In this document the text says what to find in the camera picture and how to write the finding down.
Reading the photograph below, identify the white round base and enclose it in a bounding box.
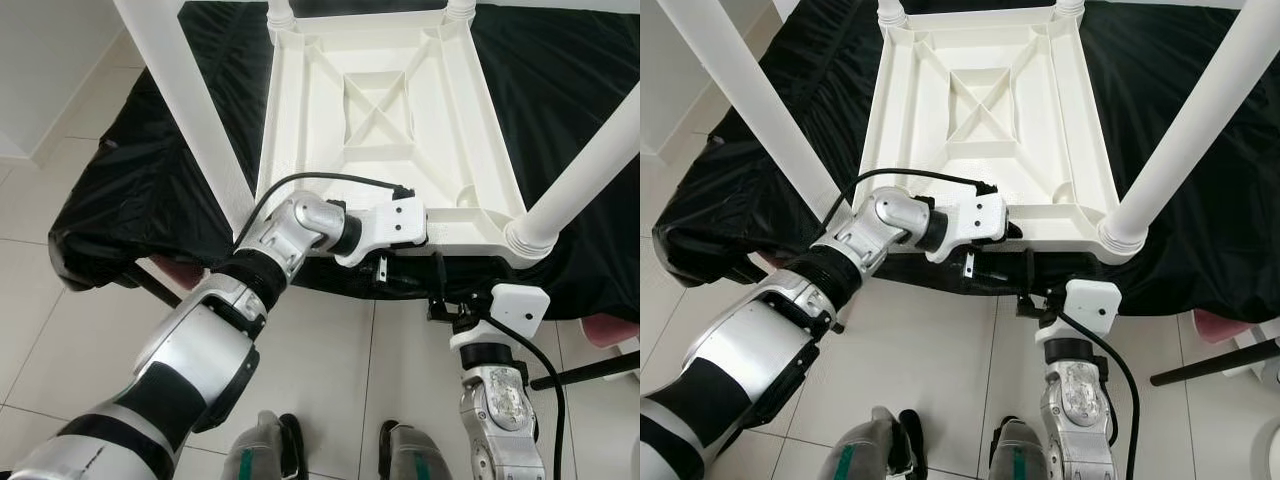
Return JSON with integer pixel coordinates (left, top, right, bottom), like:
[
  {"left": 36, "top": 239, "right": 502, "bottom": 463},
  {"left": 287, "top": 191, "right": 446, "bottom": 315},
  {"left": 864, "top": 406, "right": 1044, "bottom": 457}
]
[{"left": 1252, "top": 415, "right": 1280, "bottom": 480}]

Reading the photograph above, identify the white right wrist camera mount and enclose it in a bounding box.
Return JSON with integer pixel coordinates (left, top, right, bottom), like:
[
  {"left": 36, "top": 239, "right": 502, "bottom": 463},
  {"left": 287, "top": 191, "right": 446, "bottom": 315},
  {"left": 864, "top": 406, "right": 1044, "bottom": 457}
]
[
  {"left": 1035, "top": 278, "right": 1123, "bottom": 341},
  {"left": 450, "top": 285, "right": 551, "bottom": 351}
]

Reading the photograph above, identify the black table cloth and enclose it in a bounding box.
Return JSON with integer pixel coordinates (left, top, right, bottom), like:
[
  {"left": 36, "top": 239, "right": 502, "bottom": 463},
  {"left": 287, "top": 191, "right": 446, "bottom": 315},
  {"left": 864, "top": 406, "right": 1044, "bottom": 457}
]
[
  {"left": 48, "top": 0, "right": 641, "bottom": 321},
  {"left": 650, "top": 0, "right": 1280, "bottom": 323}
]

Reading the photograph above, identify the grey robot left leg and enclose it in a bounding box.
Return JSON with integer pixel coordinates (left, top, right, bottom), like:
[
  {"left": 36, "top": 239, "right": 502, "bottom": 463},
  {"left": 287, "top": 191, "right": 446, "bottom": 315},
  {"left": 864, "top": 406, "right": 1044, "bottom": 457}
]
[
  {"left": 222, "top": 410, "right": 306, "bottom": 480},
  {"left": 825, "top": 405, "right": 926, "bottom": 480}
]

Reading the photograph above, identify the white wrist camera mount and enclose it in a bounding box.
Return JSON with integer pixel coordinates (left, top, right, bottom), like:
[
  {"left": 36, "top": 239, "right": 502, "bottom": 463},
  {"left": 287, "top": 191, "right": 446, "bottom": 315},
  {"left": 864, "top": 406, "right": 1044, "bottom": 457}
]
[
  {"left": 925, "top": 190, "right": 1011, "bottom": 263},
  {"left": 335, "top": 192, "right": 429, "bottom": 269},
  {"left": 450, "top": 285, "right": 551, "bottom": 351},
  {"left": 1035, "top": 278, "right": 1123, "bottom": 341}
]

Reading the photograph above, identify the white plastic children table top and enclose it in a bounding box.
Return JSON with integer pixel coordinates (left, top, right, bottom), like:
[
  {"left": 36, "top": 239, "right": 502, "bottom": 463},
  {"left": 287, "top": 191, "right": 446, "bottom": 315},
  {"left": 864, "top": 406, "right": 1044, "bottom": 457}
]
[
  {"left": 255, "top": 12, "right": 531, "bottom": 266},
  {"left": 855, "top": 10, "right": 1126, "bottom": 263}
]

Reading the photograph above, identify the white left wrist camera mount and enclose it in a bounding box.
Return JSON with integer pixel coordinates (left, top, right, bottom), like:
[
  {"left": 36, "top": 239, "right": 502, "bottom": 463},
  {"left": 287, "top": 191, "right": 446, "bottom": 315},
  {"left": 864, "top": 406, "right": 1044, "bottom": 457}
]
[
  {"left": 925, "top": 190, "right": 1011, "bottom": 263},
  {"left": 335, "top": 192, "right": 429, "bottom": 269}
]

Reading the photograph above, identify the grey robot right leg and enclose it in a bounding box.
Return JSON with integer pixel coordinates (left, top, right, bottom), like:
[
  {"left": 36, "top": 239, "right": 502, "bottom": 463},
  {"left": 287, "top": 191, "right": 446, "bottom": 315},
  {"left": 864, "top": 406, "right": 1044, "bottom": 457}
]
[
  {"left": 378, "top": 420, "right": 461, "bottom": 480},
  {"left": 985, "top": 415, "right": 1051, "bottom": 480}
]

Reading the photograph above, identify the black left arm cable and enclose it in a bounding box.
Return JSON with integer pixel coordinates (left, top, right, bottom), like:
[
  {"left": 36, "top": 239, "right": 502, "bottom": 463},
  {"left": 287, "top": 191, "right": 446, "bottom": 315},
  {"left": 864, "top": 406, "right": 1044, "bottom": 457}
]
[
  {"left": 232, "top": 172, "right": 416, "bottom": 251},
  {"left": 822, "top": 168, "right": 1001, "bottom": 236}
]

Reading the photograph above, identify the grey robot leg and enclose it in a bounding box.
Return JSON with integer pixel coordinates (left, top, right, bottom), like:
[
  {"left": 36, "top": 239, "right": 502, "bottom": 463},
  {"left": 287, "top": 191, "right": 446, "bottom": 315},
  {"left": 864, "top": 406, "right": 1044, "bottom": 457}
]
[
  {"left": 825, "top": 405, "right": 926, "bottom": 480},
  {"left": 985, "top": 415, "right": 1051, "bottom": 480},
  {"left": 222, "top": 410, "right": 306, "bottom": 480},
  {"left": 378, "top": 420, "right": 461, "bottom": 480}
]

